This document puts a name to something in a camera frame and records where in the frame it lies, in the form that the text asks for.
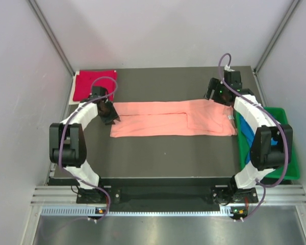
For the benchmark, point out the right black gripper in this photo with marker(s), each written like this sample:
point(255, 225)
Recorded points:
point(213, 84)

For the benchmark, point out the blue t shirt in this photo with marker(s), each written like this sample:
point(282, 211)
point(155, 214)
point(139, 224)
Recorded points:
point(248, 134)

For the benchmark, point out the slotted grey cable duct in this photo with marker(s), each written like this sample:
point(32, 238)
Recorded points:
point(93, 211)

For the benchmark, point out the right aluminium frame post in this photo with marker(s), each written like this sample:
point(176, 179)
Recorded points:
point(284, 21)

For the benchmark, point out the left aluminium frame post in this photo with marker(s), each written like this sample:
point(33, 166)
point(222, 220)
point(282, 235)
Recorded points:
point(50, 34)

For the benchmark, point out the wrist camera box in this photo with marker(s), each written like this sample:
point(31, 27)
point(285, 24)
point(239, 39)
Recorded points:
point(98, 91)
point(233, 79)

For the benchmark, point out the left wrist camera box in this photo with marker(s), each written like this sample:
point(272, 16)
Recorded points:
point(98, 91)

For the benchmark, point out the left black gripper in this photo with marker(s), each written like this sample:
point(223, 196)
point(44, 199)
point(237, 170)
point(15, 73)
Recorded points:
point(113, 116)

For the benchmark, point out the salmon pink t shirt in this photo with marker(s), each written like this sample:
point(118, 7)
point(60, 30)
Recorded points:
point(183, 118)

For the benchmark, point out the aluminium frame post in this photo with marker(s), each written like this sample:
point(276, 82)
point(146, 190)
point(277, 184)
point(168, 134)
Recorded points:
point(50, 34)
point(284, 21)

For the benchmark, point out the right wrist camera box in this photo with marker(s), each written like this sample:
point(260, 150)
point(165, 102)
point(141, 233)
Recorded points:
point(233, 79)

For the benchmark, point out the folded red t shirt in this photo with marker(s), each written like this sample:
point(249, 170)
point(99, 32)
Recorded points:
point(103, 82)

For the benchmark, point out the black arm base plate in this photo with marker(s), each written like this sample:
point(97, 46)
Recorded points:
point(219, 190)

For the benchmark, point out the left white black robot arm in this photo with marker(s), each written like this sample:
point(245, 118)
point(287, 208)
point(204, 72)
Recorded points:
point(67, 146)

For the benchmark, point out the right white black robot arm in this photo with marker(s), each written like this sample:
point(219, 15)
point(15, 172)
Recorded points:
point(271, 147)

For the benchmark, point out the green plastic bin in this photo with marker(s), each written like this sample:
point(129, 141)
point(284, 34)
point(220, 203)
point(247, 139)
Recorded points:
point(279, 114)

